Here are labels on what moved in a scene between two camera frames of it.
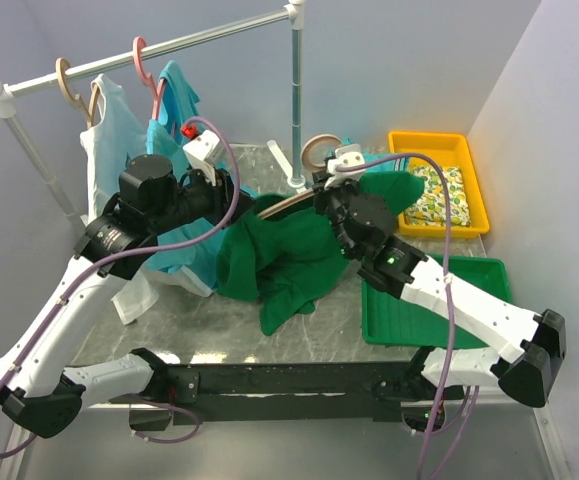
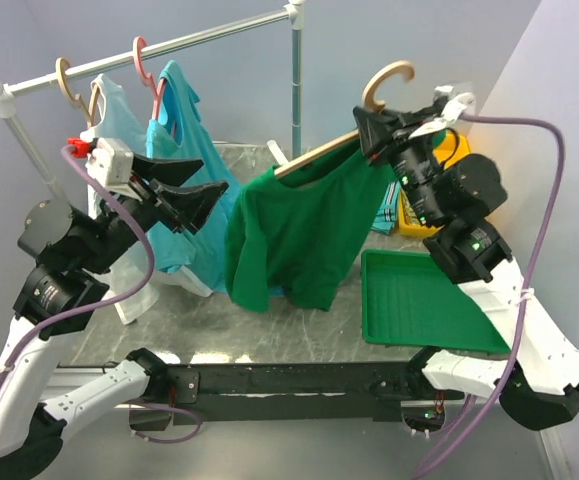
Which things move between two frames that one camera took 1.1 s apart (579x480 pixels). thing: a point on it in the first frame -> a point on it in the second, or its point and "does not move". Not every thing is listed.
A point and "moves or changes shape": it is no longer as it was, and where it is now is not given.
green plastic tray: x=389 y=320 does not move
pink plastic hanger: x=148 y=79 does not move
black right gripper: x=322 y=194 -> x=383 y=132
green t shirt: x=292 y=258 moves or changes shape
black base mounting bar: x=271 y=394 does not move
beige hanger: x=90 y=113 does not move
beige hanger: x=314 y=152 -> x=370 y=105
